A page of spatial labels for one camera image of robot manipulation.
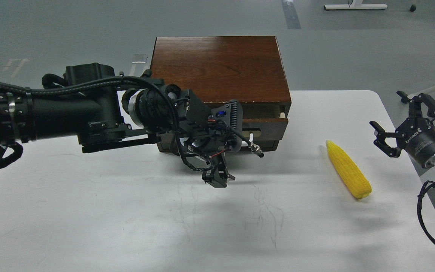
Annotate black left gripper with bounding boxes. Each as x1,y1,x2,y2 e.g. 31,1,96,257
176,90,243,188

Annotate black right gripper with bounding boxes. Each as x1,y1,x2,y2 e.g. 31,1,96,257
369,91,435,169

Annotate wooden drawer with white handle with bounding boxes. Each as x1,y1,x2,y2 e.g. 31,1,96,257
157,104,289,151

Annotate yellow corn cob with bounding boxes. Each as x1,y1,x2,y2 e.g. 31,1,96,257
325,141,372,199

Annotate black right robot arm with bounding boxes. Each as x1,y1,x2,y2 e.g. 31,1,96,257
370,91,435,245

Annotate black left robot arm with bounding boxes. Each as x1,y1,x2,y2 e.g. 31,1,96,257
0,63,251,188

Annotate dark wooden drawer cabinet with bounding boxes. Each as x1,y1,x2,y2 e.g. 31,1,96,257
142,36,292,153

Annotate white desk leg base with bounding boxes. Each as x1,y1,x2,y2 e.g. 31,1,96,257
323,0,388,11

